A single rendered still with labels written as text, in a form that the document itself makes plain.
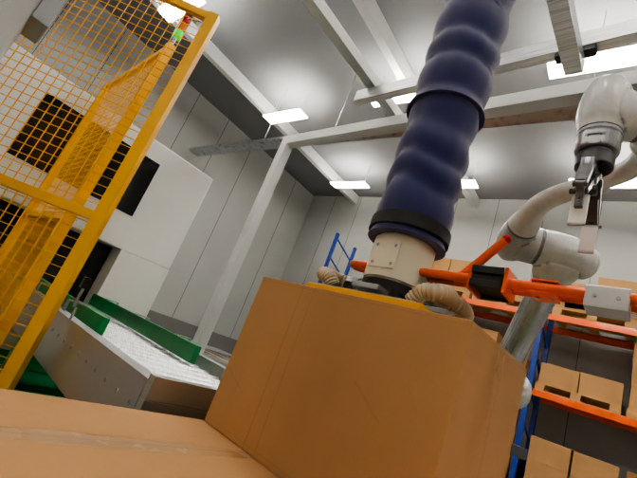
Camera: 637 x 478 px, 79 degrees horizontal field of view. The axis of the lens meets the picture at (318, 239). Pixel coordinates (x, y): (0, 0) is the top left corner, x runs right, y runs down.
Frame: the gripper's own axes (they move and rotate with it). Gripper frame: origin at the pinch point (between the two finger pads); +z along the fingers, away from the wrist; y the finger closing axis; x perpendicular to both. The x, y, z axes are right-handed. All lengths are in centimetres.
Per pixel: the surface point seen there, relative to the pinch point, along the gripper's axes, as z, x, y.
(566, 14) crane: -173, -40, -80
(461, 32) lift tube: -61, -37, 12
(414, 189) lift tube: -6.2, -36.6, 10.8
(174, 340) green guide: 60, -171, -21
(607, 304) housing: 15.6, 6.3, 3.3
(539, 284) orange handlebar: 13.5, -5.1, 3.5
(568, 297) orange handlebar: 14.0, -0.6, -0.7
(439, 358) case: 35.5, -14.3, 19.8
